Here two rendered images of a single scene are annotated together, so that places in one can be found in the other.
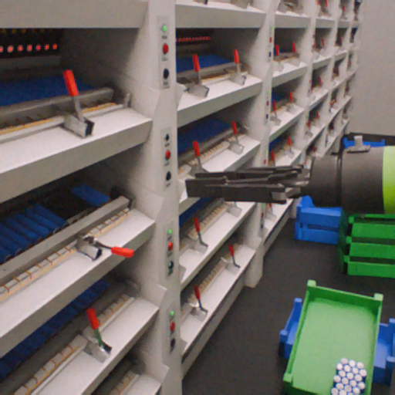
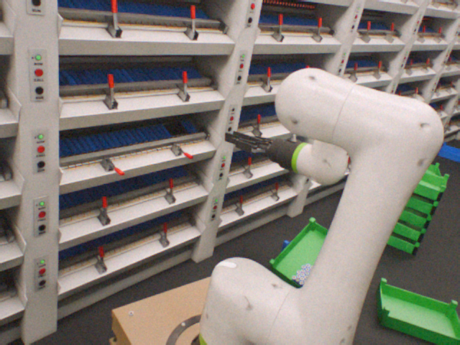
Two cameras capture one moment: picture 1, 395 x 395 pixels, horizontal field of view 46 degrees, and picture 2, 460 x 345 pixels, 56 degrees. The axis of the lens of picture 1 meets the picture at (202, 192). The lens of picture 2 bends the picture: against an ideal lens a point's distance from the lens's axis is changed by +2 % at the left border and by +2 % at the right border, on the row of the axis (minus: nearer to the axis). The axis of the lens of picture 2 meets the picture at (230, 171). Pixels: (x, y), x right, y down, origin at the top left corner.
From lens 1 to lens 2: 0.73 m
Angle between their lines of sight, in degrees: 16
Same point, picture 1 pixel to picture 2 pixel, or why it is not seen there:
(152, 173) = (220, 125)
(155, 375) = (199, 228)
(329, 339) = (310, 254)
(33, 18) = (172, 52)
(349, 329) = not seen: hidden behind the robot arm
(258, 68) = not seen: hidden behind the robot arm
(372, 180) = (289, 154)
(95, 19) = (202, 52)
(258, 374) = (262, 258)
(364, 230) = not seen: hidden behind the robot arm
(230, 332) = (260, 233)
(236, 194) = (239, 144)
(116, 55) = (217, 63)
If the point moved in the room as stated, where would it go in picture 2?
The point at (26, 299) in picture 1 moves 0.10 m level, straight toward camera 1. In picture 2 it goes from (142, 160) to (137, 175)
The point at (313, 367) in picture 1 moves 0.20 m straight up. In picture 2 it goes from (292, 264) to (304, 227)
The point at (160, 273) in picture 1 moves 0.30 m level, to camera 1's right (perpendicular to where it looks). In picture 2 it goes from (213, 176) to (286, 201)
